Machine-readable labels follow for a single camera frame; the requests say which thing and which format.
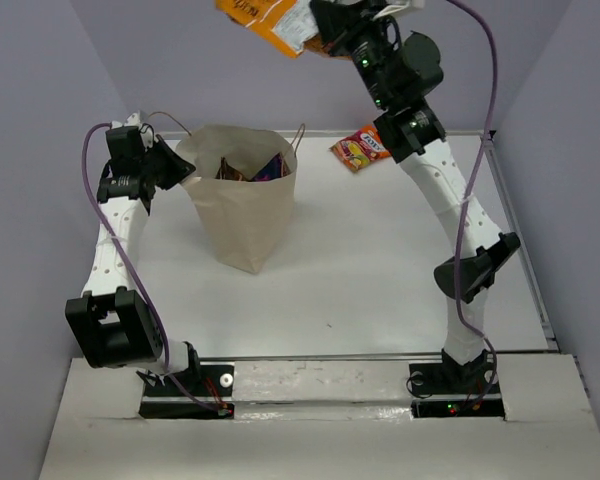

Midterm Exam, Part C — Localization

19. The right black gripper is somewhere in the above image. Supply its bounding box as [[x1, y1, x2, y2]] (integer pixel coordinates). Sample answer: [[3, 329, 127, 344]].
[[311, 0, 397, 111]]

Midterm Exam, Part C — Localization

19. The orange snack bar packet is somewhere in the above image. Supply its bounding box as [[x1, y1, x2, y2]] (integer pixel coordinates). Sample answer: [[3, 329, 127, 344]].
[[215, 0, 330, 59]]

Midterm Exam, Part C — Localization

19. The brown Kettle chips bag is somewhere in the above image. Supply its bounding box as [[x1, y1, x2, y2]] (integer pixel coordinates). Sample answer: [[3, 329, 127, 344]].
[[216, 157, 247, 182]]

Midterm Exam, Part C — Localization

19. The beige paper bag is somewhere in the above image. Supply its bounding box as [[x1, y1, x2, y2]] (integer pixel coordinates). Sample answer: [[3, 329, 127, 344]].
[[176, 123, 306, 274]]

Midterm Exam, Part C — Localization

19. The purple snack bag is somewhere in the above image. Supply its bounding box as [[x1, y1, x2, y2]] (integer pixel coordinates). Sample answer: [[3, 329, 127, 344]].
[[250, 153, 291, 182]]

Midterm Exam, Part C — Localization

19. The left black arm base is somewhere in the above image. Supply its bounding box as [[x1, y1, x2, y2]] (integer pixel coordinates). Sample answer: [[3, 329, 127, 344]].
[[136, 362, 235, 420]]

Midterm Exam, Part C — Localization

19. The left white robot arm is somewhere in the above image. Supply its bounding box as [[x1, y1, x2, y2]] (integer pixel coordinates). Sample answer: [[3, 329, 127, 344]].
[[65, 115, 201, 395]]

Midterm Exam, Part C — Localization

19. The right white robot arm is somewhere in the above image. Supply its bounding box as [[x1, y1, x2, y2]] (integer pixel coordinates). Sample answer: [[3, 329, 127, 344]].
[[309, 1, 521, 395]]

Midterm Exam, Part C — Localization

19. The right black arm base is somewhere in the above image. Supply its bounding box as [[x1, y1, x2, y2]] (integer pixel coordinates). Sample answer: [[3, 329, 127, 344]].
[[405, 362, 505, 419]]

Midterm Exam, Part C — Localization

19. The orange red candy packet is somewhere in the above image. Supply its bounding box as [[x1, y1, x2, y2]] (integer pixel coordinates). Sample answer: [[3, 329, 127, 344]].
[[330, 124, 391, 173]]

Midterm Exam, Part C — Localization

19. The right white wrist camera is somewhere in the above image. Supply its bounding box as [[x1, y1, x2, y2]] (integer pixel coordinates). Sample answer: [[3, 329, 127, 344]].
[[375, 0, 426, 19]]

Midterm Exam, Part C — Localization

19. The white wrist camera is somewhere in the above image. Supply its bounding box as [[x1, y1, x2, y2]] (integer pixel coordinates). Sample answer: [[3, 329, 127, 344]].
[[111, 111, 156, 150], [375, 0, 426, 19]]

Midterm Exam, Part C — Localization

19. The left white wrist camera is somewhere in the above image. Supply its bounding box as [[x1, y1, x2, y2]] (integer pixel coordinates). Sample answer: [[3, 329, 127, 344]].
[[111, 111, 156, 150]]

